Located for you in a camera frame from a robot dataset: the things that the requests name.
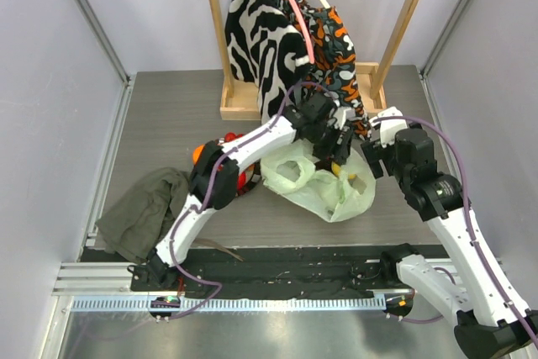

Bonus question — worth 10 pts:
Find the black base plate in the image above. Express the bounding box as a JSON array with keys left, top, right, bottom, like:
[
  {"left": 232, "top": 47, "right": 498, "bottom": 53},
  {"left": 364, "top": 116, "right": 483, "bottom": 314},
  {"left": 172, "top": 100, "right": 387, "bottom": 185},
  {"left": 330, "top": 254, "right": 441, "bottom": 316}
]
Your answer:
[{"left": 129, "top": 245, "right": 434, "bottom": 297}]

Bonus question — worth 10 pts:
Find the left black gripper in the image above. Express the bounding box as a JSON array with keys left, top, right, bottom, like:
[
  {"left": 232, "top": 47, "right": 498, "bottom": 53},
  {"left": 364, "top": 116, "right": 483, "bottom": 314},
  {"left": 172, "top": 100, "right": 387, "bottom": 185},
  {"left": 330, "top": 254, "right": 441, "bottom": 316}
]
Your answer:
[{"left": 307, "top": 120, "right": 352, "bottom": 171}]

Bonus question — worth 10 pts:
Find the wooden clothes rack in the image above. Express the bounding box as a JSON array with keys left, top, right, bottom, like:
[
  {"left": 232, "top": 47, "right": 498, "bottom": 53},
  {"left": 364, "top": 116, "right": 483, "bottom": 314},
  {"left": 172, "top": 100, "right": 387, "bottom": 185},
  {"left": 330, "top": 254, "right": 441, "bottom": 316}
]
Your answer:
[{"left": 199, "top": 0, "right": 440, "bottom": 122}]

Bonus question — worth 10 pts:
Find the purple cable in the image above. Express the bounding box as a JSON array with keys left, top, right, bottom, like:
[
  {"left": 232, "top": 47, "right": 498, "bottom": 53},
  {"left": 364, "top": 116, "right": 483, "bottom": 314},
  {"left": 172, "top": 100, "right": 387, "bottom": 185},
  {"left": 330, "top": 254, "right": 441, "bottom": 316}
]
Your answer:
[
  {"left": 377, "top": 115, "right": 538, "bottom": 347},
  {"left": 167, "top": 79, "right": 333, "bottom": 319}
]

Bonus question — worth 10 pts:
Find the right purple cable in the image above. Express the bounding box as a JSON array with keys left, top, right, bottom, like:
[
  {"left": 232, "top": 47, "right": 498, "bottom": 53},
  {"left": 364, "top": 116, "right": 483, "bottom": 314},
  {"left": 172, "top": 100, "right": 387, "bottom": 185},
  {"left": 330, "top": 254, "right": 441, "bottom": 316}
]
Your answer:
[{"left": 377, "top": 115, "right": 538, "bottom": 347}]

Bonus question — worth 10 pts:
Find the orange grey patterned garment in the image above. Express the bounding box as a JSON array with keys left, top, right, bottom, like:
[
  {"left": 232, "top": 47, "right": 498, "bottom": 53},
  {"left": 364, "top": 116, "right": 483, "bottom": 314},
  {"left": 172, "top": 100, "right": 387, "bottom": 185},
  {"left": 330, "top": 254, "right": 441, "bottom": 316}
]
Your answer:
[{"left": 295, "top": 0, "right": 371, "bottom": 140}]

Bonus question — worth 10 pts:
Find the yellow fake fruit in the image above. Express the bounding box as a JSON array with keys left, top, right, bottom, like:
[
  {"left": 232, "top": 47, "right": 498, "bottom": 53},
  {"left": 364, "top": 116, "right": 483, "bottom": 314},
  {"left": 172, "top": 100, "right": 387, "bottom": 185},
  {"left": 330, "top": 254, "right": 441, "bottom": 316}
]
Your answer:
[{"left": 331, "top": 161, "right": 341, "bottom": 177}]

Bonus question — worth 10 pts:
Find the avocado print plastic bag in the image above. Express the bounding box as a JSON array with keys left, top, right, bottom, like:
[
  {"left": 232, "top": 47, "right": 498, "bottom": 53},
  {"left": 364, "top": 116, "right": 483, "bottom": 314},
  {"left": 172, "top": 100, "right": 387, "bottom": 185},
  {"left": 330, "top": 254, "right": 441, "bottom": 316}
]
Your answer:
[{"left": 261, "top": 140, "right": 376, "bottom": 223}]

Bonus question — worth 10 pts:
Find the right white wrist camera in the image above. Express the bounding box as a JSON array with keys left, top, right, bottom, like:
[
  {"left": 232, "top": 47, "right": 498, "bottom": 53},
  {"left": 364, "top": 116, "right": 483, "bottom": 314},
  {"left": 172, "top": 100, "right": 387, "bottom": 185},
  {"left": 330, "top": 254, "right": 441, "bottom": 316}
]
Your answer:
[{"left": 370, "top": 107, "right": 408, "bottom": 148}]

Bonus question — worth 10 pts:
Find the olive green cloth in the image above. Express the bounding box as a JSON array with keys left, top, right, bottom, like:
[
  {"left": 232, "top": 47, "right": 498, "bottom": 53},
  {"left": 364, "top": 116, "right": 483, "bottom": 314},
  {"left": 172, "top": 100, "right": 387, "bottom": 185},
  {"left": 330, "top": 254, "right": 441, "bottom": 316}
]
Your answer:
[{"left": 97, "top": 167, "right": 189, "bottom": 264}]

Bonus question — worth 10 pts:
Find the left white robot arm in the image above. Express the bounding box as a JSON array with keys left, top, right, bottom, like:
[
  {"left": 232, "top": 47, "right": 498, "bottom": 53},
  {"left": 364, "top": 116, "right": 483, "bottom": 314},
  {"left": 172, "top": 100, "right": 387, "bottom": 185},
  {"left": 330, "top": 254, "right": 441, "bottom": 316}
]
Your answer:
[{"left": 145, "top": 92, "right": 355, "bottom": 291}]

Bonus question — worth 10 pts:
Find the red fake apple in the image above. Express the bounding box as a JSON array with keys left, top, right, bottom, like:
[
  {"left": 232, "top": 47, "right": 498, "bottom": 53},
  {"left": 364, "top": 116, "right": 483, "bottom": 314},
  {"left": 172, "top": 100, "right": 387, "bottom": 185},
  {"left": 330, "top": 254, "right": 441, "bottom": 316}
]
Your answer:
[{"left": 236, "top": 171, "right": 251, "bottom": 193}]

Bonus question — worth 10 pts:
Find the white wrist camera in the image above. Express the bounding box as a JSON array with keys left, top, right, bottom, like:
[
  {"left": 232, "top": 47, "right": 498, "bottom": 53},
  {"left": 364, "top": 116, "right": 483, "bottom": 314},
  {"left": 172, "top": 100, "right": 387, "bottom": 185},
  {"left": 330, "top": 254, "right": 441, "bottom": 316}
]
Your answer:
[
  {"left": 370, "top": 107, "right": 408, "bottom": 148},
  {"left": 331, "top": 107, "right": 356, "bottom": 129}
]

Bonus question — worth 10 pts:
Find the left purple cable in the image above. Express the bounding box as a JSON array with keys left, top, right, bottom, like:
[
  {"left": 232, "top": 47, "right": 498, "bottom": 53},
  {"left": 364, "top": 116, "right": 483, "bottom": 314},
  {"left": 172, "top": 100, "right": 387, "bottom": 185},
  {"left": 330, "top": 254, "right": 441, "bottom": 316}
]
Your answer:
[{"left": 167, "top": 79, "right": 333, "bottom": 319}]

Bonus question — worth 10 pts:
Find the striped rim ceramic plate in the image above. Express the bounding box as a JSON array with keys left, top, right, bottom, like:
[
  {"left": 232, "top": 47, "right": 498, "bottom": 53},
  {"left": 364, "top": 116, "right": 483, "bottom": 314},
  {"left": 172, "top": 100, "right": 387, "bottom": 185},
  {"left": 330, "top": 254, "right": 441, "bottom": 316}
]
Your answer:
[{"left": 215, "top": 136, "right": 261, "bottom": 198}]

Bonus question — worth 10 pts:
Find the black white zebra garment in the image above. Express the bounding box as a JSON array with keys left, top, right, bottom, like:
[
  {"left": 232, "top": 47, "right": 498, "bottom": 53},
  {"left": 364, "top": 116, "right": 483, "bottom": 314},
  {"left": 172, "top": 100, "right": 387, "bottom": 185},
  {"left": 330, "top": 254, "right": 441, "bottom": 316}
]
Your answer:
[{"left": 224, "top": 0, "right": 313, "bottom": 123}]

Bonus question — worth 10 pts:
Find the orange fake fruit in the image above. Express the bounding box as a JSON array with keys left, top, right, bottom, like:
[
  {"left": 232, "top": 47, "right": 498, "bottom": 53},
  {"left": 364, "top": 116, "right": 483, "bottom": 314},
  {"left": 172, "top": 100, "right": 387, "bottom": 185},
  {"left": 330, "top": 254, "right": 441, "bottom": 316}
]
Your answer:
[{"left": 193, "top": 145, "right": 204, "bottom": 164}]

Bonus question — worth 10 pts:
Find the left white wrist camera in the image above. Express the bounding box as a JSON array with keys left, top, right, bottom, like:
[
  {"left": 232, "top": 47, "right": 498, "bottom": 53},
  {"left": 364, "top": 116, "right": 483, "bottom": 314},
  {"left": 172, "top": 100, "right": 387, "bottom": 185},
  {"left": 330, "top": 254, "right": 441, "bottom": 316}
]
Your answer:
[{"left": 331, "top": 107, "right": 356, "bottom": 129}]

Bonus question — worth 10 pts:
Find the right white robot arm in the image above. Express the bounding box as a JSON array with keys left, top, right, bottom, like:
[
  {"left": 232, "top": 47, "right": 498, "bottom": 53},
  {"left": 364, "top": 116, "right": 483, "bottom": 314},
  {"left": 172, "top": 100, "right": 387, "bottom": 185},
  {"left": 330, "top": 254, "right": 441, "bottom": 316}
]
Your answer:
[{"left": 361, "top": 126, "right": 537, "bottom": 358}]

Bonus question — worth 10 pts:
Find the white slotted cable duct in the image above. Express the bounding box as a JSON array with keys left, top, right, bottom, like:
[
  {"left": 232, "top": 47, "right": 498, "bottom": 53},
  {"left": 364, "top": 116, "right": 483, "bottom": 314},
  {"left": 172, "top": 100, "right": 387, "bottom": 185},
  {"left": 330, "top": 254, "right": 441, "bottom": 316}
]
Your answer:
[{"left": 71, "top": 294, "right": 386, "bottom": 313}]

